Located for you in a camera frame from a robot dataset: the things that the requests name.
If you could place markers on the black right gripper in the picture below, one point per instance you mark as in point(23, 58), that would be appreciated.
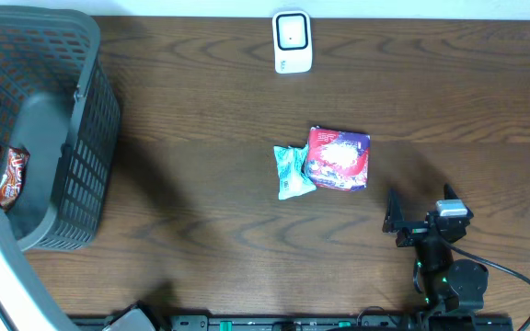
point(395, 221)

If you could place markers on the purple red snack packet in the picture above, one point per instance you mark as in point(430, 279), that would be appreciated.
point(338, 159)

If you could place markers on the light green wipes packet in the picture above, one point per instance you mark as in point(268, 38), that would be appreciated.
point(293, 180)

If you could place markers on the red orange chocolate bar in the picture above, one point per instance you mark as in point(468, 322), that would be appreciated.
point(13, 179)

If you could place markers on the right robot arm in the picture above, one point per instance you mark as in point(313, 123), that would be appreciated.
point(453, 288)

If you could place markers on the grey plastic mesh basket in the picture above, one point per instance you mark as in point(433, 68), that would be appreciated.
point(56, 103)

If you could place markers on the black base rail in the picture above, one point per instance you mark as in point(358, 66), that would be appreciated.
point(369, 321)

